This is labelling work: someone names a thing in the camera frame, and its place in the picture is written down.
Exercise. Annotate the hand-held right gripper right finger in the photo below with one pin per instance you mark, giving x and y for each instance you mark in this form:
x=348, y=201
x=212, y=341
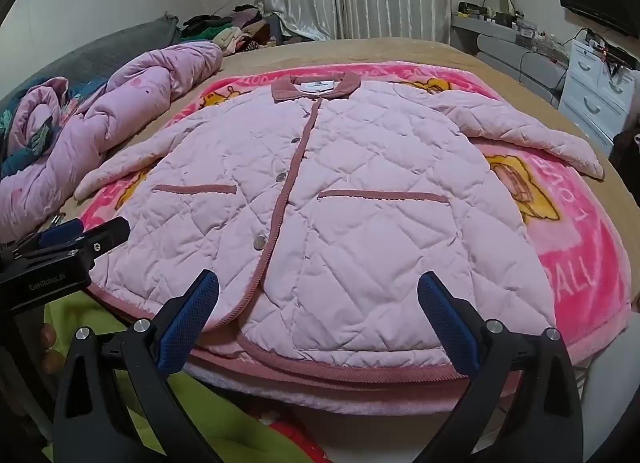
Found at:
x=447, y=323

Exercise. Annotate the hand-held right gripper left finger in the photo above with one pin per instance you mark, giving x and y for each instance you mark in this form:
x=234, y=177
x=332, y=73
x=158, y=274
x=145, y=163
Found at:
x=187, y=323

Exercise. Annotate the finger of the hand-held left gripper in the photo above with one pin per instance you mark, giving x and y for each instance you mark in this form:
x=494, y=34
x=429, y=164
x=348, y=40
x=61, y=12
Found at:
x=107, y=238
x=60, y=234

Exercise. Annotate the pink quilted jacket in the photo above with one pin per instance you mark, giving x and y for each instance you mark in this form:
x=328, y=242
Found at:
x=350, y=243

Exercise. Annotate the pile of dark clothes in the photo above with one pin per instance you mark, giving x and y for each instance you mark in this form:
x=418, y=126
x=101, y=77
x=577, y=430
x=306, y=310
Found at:
x=230, y=28

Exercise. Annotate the person's left hand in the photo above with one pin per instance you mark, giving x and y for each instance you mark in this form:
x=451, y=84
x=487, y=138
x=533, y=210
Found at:
x=48, y=340

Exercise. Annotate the yellow-green cloth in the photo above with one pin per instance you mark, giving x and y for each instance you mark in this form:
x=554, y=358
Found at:
x=225, y=413

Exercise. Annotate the pink comforter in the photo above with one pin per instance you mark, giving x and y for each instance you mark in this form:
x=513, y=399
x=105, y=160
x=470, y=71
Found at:
x=100, y=113

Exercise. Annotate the red cloth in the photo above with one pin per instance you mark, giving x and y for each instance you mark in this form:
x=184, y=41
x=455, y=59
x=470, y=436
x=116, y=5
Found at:
x=295, y=443

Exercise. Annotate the pink printed blanket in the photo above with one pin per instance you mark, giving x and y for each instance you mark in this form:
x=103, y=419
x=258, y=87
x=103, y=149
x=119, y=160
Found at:
x=575, y=223

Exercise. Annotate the grey quilted pillow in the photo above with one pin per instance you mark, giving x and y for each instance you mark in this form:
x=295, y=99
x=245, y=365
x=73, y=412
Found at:
x=90, y=58

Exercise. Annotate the dark chair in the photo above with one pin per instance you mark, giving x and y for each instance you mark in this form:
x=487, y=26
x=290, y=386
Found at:
x=625, y=163

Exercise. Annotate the white drawer cabinet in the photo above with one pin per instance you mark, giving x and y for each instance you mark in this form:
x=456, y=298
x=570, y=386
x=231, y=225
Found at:
x=590, y=93

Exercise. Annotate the beige bed sheet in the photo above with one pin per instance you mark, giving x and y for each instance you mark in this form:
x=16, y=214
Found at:
x=450, y=50

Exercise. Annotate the grey desk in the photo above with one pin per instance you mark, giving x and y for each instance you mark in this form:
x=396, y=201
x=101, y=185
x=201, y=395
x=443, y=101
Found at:
x=505, y=48

